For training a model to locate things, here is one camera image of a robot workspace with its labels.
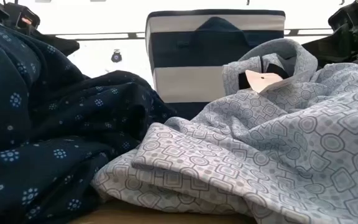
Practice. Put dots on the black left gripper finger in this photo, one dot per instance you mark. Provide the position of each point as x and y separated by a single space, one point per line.
57 45

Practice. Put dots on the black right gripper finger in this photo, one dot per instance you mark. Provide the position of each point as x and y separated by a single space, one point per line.
334 49

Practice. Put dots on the light grey patterned shirt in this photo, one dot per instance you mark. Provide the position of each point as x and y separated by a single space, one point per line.
275 155

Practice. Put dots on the small black round object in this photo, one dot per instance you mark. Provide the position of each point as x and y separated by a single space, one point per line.
116 57

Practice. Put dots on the beige paper shirt tag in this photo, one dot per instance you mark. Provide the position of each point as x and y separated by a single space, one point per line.
263 81

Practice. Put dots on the navy dotted cloth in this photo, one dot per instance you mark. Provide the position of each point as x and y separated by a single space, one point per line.
26 124

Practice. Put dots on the navy white striped fabric bin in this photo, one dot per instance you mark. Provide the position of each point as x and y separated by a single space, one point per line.
182 84

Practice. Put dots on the black aluminium table frame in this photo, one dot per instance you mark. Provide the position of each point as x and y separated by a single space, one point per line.
104 36

